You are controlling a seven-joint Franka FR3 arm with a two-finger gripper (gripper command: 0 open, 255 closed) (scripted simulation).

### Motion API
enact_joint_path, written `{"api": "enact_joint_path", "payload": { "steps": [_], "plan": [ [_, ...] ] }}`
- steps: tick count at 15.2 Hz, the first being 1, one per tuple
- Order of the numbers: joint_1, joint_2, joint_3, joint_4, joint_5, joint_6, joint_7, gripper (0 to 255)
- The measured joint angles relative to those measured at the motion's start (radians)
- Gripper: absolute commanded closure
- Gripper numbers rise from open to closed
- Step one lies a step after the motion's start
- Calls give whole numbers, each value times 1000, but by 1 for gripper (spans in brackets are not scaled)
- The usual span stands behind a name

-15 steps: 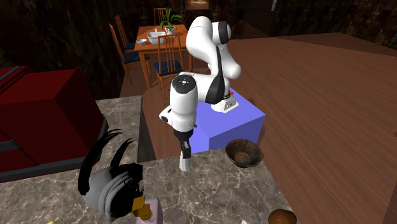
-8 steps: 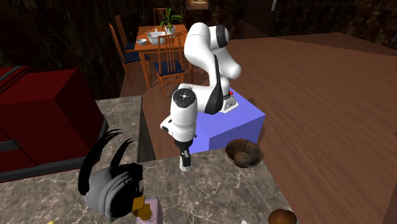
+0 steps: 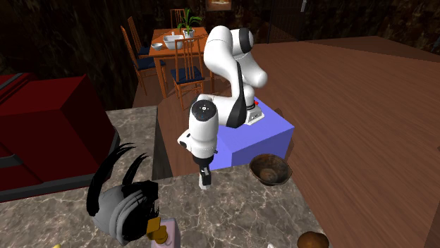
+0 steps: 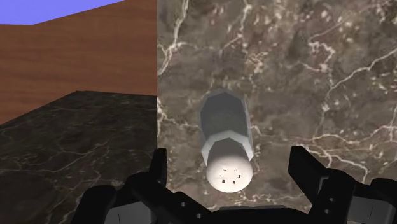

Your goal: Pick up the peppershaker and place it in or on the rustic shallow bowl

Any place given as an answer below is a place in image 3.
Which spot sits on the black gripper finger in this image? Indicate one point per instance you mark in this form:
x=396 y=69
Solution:
x=206 y=178

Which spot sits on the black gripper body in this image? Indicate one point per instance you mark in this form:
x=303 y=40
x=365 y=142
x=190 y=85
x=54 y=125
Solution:
x=203 y=161

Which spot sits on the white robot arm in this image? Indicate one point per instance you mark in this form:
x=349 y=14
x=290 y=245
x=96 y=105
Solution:
x=227 y=62

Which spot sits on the blue robot stand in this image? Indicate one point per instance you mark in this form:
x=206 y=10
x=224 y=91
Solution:
x=256 y=139

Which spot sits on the pink box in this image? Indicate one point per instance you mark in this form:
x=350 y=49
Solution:
x=173 y=233

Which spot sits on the brown bowl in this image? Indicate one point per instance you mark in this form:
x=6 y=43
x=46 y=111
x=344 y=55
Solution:
x=271 y=170

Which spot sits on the black and grey bird figure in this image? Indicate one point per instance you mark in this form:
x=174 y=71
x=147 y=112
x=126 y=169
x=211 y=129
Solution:
x=118 y=209

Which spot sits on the wooden dining table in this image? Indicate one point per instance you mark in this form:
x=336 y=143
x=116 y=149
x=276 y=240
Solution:
x=161 y=51

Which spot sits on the brown round object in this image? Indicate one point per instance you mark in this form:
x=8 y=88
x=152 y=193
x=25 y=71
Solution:
x=312 y=240

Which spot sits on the dark red cabinet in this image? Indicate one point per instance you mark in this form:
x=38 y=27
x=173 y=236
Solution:
x=51 y=134

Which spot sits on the small yellow object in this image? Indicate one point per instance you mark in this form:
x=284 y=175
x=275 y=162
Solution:
x=57 y=246

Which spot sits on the wall picture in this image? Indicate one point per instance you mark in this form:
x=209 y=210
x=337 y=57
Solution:
x=218 y=4

